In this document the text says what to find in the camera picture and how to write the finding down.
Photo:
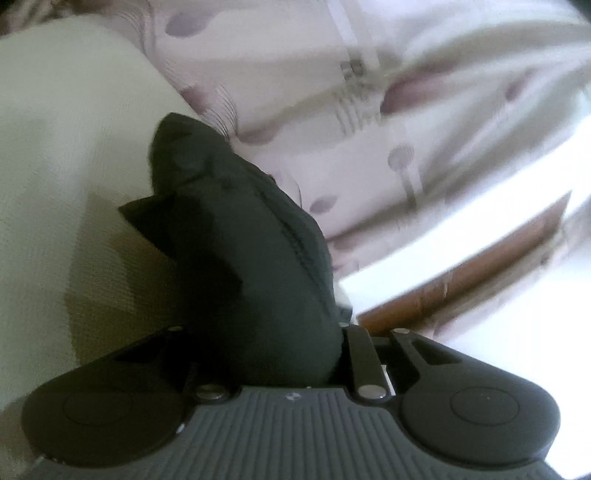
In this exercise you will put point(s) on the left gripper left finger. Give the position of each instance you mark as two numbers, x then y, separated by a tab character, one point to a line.
211	394

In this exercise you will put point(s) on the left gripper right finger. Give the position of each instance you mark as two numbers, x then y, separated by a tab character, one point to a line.
368	384

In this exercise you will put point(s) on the black jacket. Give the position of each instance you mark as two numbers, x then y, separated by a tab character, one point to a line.
252	284

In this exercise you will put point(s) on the floral beige curtain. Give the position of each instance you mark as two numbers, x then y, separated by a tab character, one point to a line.
380	118

